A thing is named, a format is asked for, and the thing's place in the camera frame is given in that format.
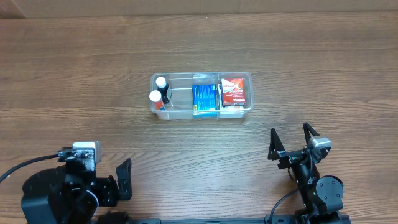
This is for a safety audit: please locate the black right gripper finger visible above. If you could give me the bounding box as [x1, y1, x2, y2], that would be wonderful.
[268, 128, 285, 160]
[303, 122, 319, 144]

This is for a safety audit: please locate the white Hansaplast plaster box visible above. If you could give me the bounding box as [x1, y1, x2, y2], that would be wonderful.
[217, 84, 244, 118]

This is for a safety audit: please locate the red Panadol ActiFast box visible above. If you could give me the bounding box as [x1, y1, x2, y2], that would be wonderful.
[221, 78, 246, 106]

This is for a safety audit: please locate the orange tube white cap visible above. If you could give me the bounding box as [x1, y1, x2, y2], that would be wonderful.
[149, 90, 165, 110]

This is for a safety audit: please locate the blue VapoDrops lozenge box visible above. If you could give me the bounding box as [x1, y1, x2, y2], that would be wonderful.
[192, 84, 217, 119]

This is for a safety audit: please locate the dark bottle white cap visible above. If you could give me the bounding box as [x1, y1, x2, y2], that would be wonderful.
[155, 77, 172, 104]

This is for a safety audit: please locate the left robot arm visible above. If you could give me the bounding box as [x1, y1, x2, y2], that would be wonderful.
[21, 155, 132, 223]

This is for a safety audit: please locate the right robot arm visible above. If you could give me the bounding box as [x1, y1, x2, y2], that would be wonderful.
[264, 123, 350, 223]

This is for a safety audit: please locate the clear plastic container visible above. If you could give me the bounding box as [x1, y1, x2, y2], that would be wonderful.
[150, 72, 254, 120]

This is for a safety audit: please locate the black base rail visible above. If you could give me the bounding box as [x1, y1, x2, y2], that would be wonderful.
[91, 212, 351, 224]

